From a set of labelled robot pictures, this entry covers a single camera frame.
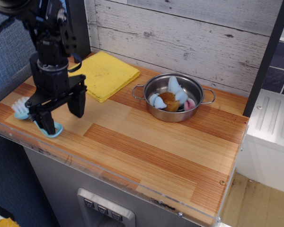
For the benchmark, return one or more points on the yellow object at corner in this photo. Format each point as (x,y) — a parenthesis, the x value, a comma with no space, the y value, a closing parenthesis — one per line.
(8,222)

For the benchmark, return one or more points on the dark shelf post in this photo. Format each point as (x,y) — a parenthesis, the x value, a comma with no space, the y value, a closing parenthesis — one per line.
(78,22)
(265,63)

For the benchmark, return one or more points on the grey cabinet with buttons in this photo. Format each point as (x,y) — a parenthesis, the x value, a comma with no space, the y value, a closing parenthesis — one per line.
(83,194)

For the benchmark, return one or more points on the clear acrylic table edge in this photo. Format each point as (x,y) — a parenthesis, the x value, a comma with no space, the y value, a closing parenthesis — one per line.
(144,175)

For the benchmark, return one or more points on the white ribbed cabinet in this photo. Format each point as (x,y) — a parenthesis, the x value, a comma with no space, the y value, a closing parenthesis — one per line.
(262,152)

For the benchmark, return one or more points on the blue plush toy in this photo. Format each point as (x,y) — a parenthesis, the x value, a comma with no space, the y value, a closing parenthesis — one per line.
(173,99)

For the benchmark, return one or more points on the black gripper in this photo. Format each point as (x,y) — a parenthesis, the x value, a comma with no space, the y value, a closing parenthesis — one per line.
(54,88)

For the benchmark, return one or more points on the folded yellow cloth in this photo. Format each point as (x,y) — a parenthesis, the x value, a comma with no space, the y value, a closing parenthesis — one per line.
(105,75)

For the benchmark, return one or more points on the dark left shelf post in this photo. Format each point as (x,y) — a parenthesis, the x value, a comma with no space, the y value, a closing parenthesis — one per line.
(78,22)

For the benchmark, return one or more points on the dark right shelf post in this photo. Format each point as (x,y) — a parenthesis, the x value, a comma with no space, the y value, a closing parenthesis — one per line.
(265,63)

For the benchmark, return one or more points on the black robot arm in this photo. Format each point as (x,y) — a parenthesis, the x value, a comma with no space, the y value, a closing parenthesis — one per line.
(53,38)

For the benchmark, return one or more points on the small steel pot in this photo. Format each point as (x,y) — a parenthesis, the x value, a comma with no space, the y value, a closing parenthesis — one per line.
(159,84)

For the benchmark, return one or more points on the light blue dish brush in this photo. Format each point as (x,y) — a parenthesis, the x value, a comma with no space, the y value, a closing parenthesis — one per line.
(21,112)

